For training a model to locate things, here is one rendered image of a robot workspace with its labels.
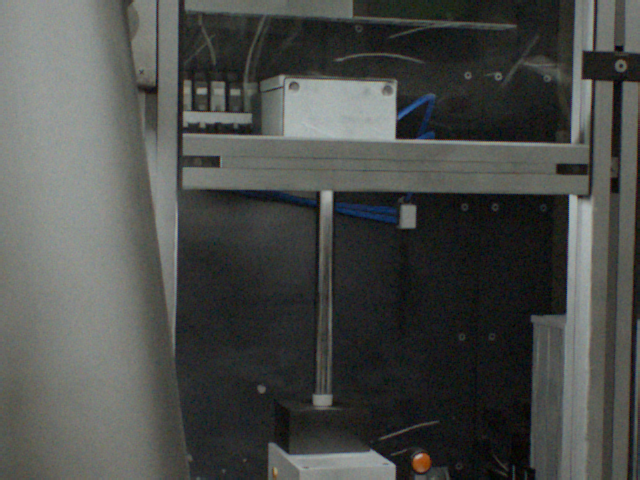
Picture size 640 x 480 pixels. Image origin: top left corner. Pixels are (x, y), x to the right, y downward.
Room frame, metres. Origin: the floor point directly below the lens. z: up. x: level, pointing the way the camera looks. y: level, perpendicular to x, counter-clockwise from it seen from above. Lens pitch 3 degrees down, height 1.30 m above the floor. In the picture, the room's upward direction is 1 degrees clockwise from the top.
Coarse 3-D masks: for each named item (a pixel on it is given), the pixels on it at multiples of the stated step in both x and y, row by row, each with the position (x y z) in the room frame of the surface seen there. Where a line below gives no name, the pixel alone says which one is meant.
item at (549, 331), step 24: (240, 192) 1.45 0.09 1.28; (264, 192) 1.46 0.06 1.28; (360, 216) 1.51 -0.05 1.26; (384, 216) 1.52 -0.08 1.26; (552, 336) 1.34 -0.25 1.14; (552, 360) 1.34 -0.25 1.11; (552, 384) 1.34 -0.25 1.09; (552, 408) 1.34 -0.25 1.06; (528, 432) 1.43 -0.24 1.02; (552, 432) 1.34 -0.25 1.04; (528, 456) 1.39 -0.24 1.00; (552, 456) 1.33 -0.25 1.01
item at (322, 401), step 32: (320, 192) 1.28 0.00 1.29; (320, 224) 1.28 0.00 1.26; (320, 256) 1.28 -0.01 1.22; (320, 288) 1.28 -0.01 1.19; (320, 320) 1.28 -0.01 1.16; (320, 352) 1.28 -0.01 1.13; (320, 384) 1.28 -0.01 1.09; (288, 416) 1.25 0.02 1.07; (320, 416) 1.26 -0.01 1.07; (352, 416) 1.26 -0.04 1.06; (288, 448) 1.25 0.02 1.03; (320, 448) 1.26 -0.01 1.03; (352, 448) 1.26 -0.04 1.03
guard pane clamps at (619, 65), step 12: (588, 60) 1.13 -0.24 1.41; (600, 60) 1.13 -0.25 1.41; (612, 60) 1.14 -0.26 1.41; (624, 60) 1.14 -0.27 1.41; (636, 60) 1.14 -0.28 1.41; (588, 72) 1.13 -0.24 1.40; (600, 72) 1.13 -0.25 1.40; (612, 72) 1.14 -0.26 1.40; (624, 72) 1.14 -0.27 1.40; (636, 72) 1.14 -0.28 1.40
